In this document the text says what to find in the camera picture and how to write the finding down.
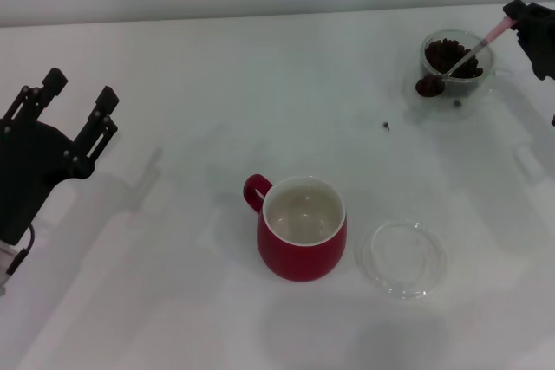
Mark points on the red ceramic mug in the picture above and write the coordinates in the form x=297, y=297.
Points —
x=303, y=261

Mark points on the clear glass cup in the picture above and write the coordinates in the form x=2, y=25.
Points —
x=487, y=62

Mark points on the clear glass saucer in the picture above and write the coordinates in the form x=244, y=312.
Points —
x=433, y=110

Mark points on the small clear glass dish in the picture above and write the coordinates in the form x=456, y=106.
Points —
x=403, y=257

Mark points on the coffee beans pile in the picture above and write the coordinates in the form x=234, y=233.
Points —
x=438, y=56

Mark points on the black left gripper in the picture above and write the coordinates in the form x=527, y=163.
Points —
x=30, y=170

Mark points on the scooped coffee beans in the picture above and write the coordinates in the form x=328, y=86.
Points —
x=429, y=86

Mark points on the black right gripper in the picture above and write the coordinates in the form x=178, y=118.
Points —
x=544, y=45

